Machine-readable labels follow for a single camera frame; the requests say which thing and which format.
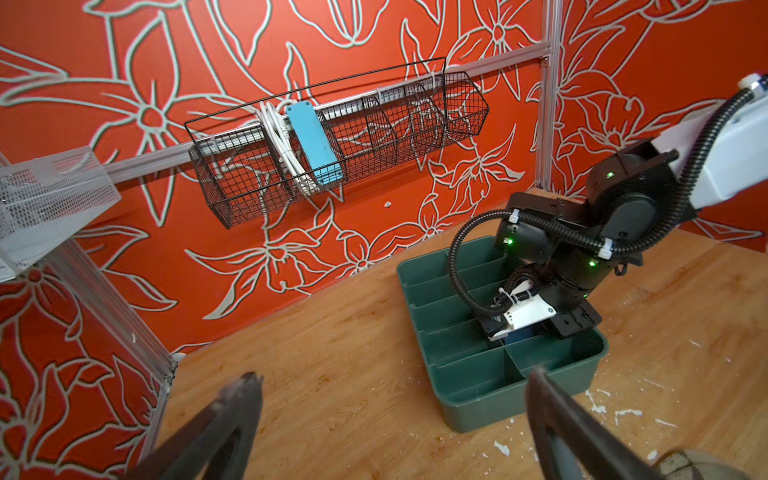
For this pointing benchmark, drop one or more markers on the green plastic divider tray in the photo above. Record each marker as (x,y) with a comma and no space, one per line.
(476,381)

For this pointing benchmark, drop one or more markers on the black wire wall basket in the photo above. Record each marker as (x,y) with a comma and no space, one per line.
(260,168)

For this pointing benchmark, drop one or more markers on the light blue box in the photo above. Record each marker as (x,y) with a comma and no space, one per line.
(314,142)

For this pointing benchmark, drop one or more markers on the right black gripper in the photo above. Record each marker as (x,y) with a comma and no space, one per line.
(565,275)

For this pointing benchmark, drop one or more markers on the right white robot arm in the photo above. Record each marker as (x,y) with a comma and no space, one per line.
(693,165)

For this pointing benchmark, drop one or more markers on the purple sock with yellow cuff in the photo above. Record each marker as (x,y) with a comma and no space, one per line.
(521,334)

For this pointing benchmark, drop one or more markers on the beige argyle sock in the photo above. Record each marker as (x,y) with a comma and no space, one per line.
(691,464)

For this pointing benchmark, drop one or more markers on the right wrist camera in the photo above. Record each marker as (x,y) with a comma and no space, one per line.
(528,309)

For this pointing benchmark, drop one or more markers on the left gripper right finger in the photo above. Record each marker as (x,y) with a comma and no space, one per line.
(570,443)

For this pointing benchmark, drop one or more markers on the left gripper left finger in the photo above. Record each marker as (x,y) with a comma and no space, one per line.
(216,443)

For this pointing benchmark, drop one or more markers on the clear acrylic wall bin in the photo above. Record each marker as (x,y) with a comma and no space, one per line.
(45,201)

